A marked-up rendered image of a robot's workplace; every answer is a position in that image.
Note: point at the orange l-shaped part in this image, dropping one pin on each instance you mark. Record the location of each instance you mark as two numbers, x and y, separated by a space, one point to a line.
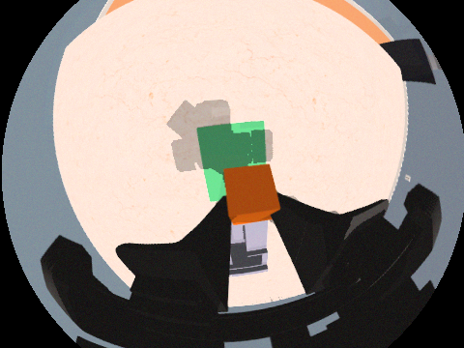
251 193

